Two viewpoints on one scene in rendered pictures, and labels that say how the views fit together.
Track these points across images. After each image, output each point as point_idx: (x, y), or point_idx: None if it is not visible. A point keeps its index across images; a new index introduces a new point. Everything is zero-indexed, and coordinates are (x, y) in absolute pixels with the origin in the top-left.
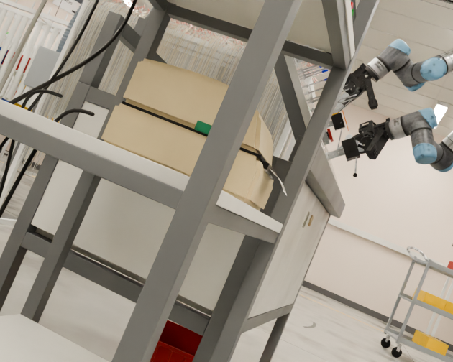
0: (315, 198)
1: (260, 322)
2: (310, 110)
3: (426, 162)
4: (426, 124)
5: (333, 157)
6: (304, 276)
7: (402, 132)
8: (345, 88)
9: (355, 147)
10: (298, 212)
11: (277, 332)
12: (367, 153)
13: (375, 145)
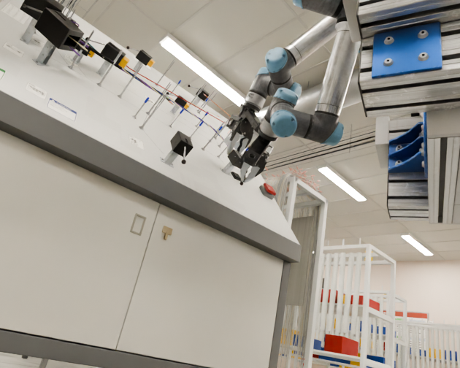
0: (150, 201)
1: (69, 356)
2: (36, 84)
3: (288, 131)
4: (279, 100)
5: (169, 159)
6: (273, 340)
7: (269, 124)
8: (231, 128)
9: (178, 136)
10: (66, 195)
11: None
12: (244, 159)
13: (250, 149)
